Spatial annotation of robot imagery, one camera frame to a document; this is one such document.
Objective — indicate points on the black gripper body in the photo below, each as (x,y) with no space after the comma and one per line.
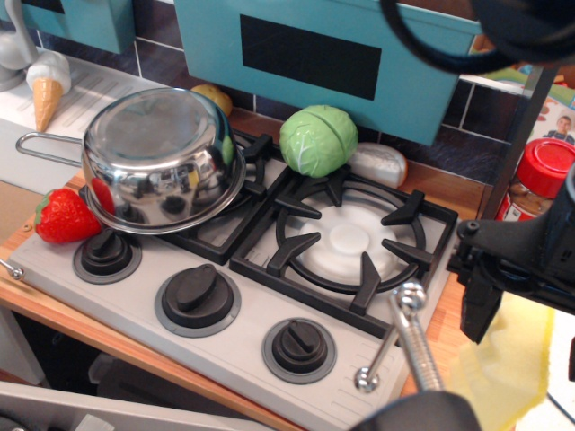
(534,259)

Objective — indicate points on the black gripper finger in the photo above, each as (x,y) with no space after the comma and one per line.
(480,303)

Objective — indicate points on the yellow sponge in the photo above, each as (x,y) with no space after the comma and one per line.
(507,373)

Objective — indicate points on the stainless steel pot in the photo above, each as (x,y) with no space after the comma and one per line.
(165,120)

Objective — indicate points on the chrome clamp screw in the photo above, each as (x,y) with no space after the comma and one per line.
(405,302)

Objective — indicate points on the red lid spice jar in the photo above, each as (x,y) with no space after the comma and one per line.
(540,174)

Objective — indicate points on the black clamp base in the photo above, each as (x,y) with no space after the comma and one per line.
(426,410)

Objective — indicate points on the cardboard box with toys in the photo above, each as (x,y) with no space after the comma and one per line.
(545,107)

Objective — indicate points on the right black burner grate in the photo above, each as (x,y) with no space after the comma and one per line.
(340,243)

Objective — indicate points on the right black stove knob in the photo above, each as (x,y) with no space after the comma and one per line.
(299,351)

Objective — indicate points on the black stove knob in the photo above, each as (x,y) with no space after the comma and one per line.
(197,302)
(299,351)
(107,258)

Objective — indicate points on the grey toy stove top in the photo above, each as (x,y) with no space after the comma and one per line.
(283,299)

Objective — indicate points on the green toy cabbage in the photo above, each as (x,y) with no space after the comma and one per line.
(318,140)

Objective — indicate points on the large teal bin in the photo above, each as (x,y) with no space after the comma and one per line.
(302,53)

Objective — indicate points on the middle black stove knob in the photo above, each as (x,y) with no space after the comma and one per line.
(197,302)

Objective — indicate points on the yellow toy potato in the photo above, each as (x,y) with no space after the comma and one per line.
(214,93)

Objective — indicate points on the left black stove knob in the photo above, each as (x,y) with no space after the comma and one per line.
(107,258)

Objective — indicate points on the red toy strawberry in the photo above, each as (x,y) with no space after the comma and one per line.
(62,217)

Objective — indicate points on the small teal bin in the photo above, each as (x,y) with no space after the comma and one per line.
(103,24)

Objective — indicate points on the small chrome rod left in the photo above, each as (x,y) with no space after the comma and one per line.
(15,273)

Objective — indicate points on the toy ice cream cone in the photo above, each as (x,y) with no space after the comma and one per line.
(49,79)

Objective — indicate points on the black metal post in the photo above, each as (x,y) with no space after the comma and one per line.
(531,99)

